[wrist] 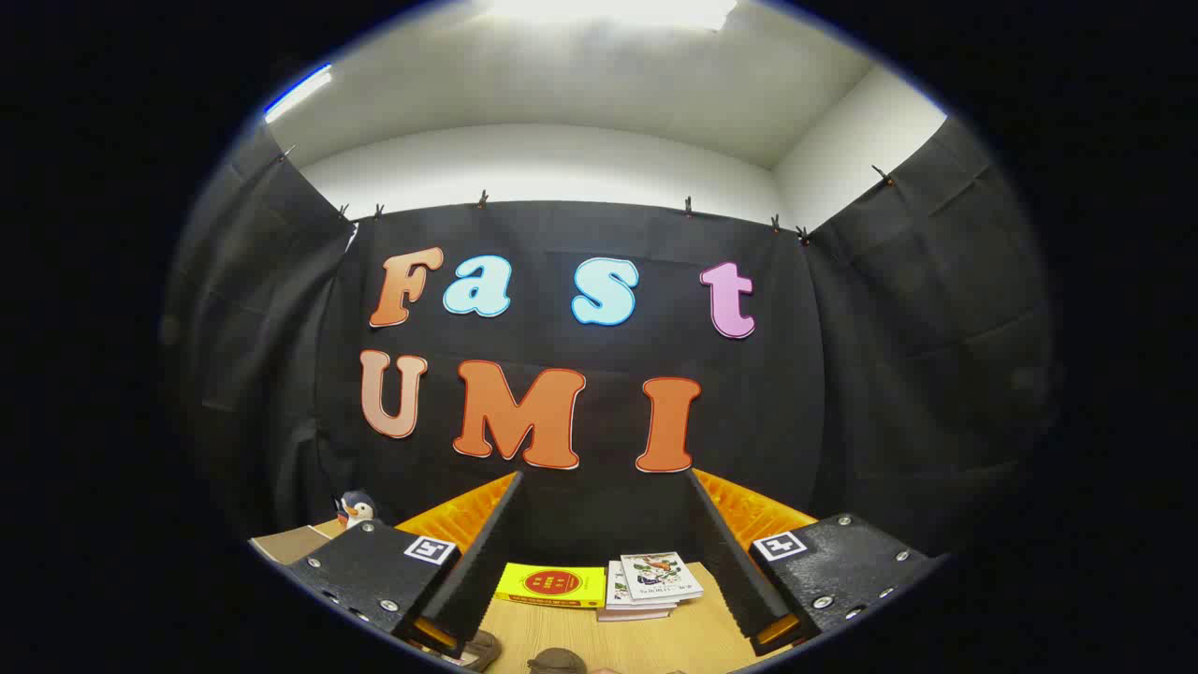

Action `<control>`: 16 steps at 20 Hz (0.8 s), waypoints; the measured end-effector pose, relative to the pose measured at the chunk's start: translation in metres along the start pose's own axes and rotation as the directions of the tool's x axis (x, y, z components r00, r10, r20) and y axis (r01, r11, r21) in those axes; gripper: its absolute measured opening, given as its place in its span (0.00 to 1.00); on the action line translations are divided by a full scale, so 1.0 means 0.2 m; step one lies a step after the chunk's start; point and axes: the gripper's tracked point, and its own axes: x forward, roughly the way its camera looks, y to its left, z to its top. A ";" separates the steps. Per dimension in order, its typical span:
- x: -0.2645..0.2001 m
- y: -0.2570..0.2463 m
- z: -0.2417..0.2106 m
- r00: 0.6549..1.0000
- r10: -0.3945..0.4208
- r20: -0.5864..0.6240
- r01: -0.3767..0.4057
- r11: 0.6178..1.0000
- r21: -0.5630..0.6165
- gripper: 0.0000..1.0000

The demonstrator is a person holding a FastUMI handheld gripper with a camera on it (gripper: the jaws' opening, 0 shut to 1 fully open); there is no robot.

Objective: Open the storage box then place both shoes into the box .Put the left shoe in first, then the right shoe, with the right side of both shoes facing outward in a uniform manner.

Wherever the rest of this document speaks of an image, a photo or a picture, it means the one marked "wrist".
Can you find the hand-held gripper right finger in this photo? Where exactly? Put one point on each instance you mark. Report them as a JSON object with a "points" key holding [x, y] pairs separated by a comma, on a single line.
{"points": [[735, 571]]}

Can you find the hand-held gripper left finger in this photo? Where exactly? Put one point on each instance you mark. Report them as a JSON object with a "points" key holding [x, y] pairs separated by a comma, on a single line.
{"points": [[468, 580]]}

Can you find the brown fuzzy shoe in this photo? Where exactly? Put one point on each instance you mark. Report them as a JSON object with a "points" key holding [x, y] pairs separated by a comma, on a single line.
{"points": [[557, 662], [479, 648]]}

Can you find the beige fabric storage box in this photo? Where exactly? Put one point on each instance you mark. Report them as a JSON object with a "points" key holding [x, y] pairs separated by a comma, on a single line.
{"points": [[285, 543]]}

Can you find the white illustrated book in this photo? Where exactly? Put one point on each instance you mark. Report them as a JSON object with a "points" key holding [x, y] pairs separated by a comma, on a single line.
{"points": [[660, 576]]}

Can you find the yellow book red circle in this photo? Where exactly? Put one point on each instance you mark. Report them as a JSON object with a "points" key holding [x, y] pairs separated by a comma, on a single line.
{"points": [[552, 585]]}

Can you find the brown book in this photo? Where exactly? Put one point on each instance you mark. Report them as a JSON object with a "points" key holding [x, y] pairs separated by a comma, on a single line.
{"points": [[632, 616]]}

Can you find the blue white penguin plush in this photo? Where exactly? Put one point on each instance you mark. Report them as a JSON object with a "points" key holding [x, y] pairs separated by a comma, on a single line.
{"points": [[357, 508]]}

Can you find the ceiling strip light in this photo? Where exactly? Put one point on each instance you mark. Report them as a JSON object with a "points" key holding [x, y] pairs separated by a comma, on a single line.
{"points": [[298, 92]]}

